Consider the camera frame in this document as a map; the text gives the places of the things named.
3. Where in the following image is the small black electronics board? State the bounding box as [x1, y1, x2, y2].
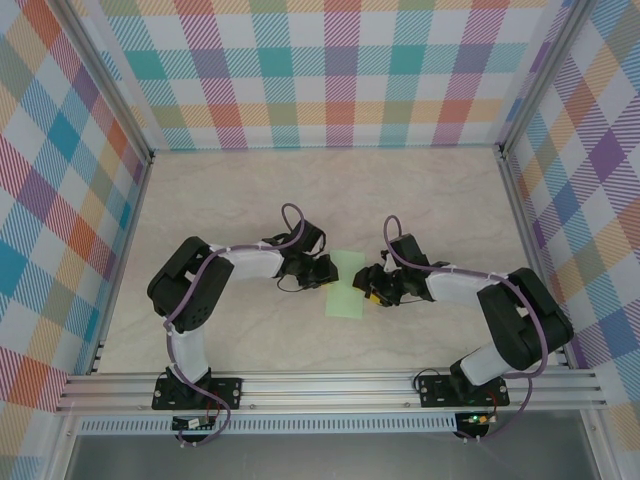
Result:
[171, 416, 217, 432]

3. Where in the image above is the small electronics board with LED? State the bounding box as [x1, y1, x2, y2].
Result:
[462, 411, 500, 429]

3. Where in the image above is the slotted grey cable duct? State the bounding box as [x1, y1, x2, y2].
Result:
[78, 414, 501, 435]

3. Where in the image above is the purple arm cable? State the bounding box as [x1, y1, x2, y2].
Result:
[163, 202, 309, 448]
[382, 213, 550, 446]

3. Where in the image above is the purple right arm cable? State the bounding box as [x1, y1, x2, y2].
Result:
[382, 213, 550, 446]

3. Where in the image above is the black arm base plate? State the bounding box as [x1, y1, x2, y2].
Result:
[417, 375, 511, 409]
[152, 377, 244, 412]

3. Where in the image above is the aluminium table edge rail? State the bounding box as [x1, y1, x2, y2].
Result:
[498, 149, 572, 370]
[85, 152, 156, 376]

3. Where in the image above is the thin black wire loop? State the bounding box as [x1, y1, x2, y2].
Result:
[413, 360, 454, 396]

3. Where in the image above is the light green paper sheet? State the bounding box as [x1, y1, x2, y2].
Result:
[323, 248, 367, 320]

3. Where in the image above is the aluminium frame post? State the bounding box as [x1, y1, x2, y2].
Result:
[498, 0, 594, 161]
[49, 0, 155, 166]

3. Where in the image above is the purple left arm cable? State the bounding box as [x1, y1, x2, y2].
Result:
[163, 202, 309, 448]

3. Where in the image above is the long aluminium mounting rail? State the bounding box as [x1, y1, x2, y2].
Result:
[54, 368, 610, 415]

